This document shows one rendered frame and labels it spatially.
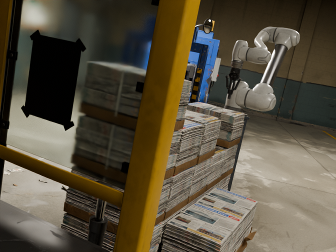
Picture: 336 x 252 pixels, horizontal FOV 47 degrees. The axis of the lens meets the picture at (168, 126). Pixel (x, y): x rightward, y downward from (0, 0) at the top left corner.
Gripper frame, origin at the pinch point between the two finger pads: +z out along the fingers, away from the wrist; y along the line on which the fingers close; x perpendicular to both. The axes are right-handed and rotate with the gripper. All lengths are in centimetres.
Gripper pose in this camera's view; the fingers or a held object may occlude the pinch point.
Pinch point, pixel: (229, 94)
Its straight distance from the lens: 301.1
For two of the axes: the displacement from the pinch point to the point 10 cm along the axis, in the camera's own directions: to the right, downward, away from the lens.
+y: 8.8, 2.6, -3.9
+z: -2.0, 9.6, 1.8
